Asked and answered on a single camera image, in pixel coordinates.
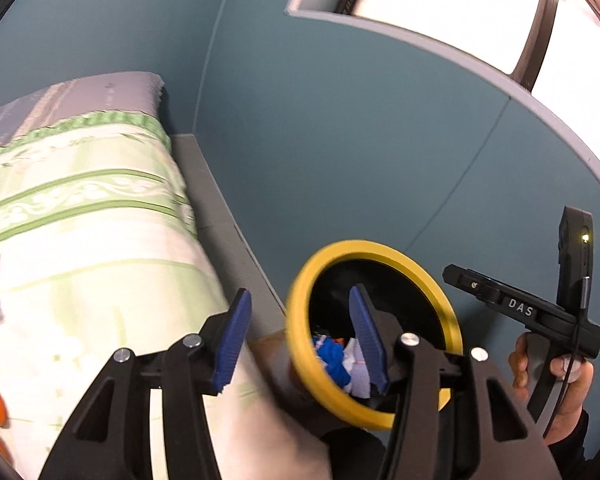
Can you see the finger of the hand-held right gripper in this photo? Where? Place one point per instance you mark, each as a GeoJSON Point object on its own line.
{"type": "Point", "coordinates": [490, 291]}

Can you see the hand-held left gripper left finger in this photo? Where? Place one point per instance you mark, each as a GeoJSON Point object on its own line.
{"type": "Point", "coordinates": [232, 340]}

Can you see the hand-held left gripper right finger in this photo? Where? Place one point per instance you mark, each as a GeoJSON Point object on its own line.
{"type": "Point", "coordinates": [367, 340]}

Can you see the white plastic bag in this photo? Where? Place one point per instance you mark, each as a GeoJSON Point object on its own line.
{"type": "Point", "coordinates": [354, 360]}

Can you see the blue plastic bag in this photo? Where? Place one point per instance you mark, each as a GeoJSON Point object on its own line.
{"type": "Point", "coordinates": [332, 357]}

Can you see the brown bin with yellow rim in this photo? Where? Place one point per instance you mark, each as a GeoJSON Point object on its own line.
{"type": "Point", "coordinates": [300, 330]}

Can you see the person's right forearm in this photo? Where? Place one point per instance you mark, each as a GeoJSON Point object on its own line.
{"type": "Point", "coordinates": [587, 452]}

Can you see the person's right hand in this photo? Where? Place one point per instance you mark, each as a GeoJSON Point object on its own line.
{"type": "Point", "coordinates": [570, 405]}

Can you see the window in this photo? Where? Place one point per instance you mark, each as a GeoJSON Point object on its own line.
{"type": "Point", "coordinates": [455, 5]}

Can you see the grey bed frame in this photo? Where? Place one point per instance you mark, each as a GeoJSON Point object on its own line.
{"type": "Point", "coordinates": [214, 220]}

